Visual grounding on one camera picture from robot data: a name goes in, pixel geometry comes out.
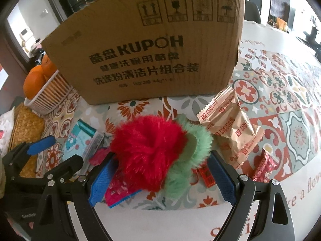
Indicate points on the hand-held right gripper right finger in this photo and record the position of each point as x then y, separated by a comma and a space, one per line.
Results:
223, 180

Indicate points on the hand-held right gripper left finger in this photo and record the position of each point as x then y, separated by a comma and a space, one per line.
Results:
100, 180

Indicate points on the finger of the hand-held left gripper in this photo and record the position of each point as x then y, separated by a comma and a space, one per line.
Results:
41, 143
67, 167

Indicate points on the small red sachet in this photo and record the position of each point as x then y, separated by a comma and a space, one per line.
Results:
207, 178

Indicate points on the pink snack packet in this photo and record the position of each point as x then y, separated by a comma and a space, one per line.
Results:
117, 190

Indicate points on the magenta wrapper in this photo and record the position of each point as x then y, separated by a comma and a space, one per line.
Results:
98, 156

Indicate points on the teal cartoon packet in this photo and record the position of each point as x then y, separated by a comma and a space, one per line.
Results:
77, 135

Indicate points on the clear plastic packet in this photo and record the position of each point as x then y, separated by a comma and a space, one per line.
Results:
94, 143

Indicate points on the beige snack packet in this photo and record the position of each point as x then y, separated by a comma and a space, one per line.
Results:
238, 143
220, 110

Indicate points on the red snack packet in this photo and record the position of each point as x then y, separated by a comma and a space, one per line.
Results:
265, 167

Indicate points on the red and green plush toy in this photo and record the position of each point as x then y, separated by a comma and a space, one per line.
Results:
148, 148

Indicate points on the brown cardboard box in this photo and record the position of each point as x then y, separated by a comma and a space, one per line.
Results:
150, 30

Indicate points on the woven tissue box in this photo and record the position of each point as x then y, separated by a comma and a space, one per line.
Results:
27, 128

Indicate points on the printed tissue pack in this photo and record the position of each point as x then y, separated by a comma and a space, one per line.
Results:
6, 130

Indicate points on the white slotted basket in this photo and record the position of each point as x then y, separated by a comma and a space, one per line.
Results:
52, 93

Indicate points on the orange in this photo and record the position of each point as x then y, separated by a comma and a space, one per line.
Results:
49, 66
33, 82

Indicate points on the orange gift bags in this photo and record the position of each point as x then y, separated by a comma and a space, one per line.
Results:
281, 24

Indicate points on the dark dining chair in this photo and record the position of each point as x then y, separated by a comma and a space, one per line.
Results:
252, 11

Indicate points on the dark slatted wall panel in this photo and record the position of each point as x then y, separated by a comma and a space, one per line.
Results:
278, 2

